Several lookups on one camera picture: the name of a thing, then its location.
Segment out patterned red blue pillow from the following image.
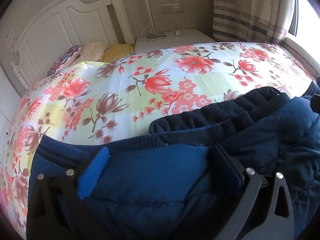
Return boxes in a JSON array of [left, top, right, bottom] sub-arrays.
[[47, 45, 82, 77]]

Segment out white charger with cable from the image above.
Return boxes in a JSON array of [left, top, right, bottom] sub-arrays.
[[140, 23, 185, 41]]

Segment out striped patterned curtain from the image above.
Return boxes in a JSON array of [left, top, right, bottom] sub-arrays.
[[213, 0, 295, 45]]

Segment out wall power socket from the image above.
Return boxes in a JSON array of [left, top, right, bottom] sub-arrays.
[[160, 3, 183, 15]]

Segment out yellow pillow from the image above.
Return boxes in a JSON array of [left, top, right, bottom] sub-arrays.
[[101, 44, 134, 62]]

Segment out blue padded winter jacket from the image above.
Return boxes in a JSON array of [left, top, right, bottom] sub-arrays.
[[28, 81, 319, 239]]

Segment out window frame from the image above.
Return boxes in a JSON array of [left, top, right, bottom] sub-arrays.
[[283, 0, 319, 77]]

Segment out white wall switch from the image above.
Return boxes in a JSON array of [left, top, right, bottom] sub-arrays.
[[5, 27, 17, 55]]

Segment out white wooden headboard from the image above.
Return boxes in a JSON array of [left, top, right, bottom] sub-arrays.
[[11, 0, 135, 89]]

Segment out cream textured pillow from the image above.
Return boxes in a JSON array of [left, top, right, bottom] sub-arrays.
[[79, 42, 107, 62]]

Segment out floral bed sheet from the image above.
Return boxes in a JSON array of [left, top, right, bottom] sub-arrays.
[[1, 42, 315, 237]]

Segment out white bedside table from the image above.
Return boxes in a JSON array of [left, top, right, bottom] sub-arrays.
[[135, 29, 215, 54]]

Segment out silver desk lamp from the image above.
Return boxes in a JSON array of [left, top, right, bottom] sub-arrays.
[[143, 0, 167, 41]]

